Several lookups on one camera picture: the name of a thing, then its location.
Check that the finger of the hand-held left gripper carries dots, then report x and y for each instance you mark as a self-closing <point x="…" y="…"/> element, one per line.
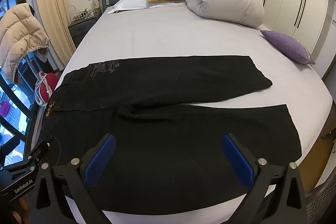
<point x="39" y="150"/>

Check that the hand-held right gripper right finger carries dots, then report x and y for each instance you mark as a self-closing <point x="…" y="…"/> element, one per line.
<point x="237" y="161"/>

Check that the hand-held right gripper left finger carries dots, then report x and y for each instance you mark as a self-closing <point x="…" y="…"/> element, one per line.
<point x="101" y="161"/>

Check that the black pants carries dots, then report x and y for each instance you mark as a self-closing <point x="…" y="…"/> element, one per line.
<point x="170" y="134"/>

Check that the person's left hand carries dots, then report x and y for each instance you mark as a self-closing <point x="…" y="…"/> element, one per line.
<point x="22" y="211"/>

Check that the grey mesh panel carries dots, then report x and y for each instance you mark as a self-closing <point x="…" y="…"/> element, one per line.
<point x="323" y="208"/>

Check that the beige puffer jacket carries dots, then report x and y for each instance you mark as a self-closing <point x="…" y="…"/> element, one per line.
<point x="18" y="35"/>

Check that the purple cushion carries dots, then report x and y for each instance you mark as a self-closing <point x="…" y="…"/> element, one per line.
<point x="286" y="45"/>

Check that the dark grey nightstand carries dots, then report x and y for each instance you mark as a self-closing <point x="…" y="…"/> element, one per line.
<point x="81" y="27"/>

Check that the bed with grey headboard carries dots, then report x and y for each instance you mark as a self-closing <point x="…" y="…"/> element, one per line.
<point x="157" y="37"/>

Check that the beige curtain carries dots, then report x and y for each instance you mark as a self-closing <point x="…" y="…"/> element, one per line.
<point x="50" y="3"/>

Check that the window with dark frame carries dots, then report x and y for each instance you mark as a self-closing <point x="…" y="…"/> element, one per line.
<point x="10" y="113"/>

